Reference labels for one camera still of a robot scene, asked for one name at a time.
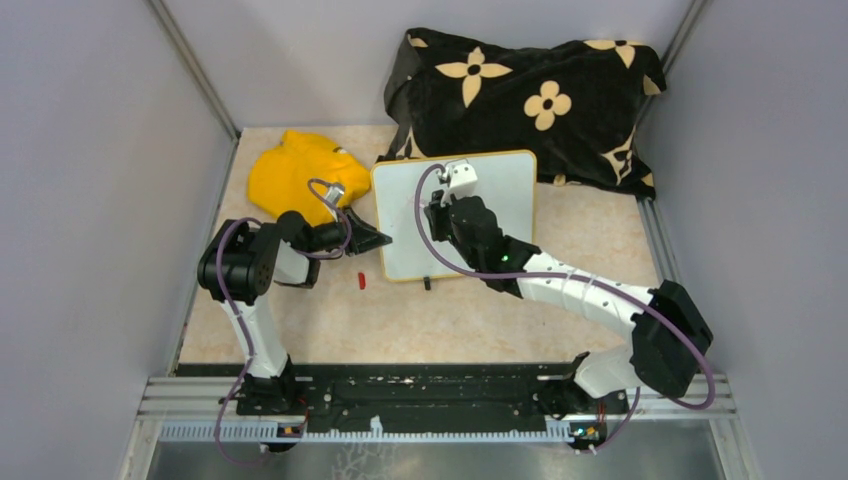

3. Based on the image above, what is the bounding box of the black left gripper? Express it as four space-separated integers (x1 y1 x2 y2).
305 204 393 256

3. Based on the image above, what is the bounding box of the yellow-framed whiteboard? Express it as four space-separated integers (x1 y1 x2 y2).
371 150 537 282

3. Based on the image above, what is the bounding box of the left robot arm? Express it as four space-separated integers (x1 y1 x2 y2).
197 207 393 416

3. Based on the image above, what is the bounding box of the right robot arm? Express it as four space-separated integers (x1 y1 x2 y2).
423 190 713 412

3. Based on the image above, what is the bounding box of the yellow folded cloth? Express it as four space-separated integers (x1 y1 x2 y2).
247 130 371 226

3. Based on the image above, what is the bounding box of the black floral pillow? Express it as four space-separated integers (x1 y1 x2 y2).
383 27 667 199

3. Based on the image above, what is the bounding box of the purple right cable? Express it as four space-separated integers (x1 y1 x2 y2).
413 162 718 456

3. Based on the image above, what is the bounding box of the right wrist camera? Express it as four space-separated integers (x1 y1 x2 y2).
440 159 478 204

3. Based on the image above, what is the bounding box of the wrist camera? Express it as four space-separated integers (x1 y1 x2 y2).
440 159 478 204
324 183 345 206

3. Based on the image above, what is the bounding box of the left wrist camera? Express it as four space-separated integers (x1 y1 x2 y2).
324 183 345 206

